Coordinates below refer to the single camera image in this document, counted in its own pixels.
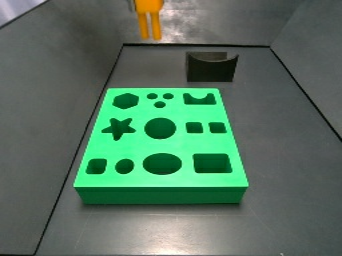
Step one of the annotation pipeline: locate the black curved block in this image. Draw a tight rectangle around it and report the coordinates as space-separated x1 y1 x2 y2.
186 52 239 82

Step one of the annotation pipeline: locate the green shape sorter board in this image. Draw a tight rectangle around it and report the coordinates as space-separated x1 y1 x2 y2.
74 88 249 204

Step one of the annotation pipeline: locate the orange three prong block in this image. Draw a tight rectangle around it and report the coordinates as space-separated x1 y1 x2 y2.
134 0 164 40

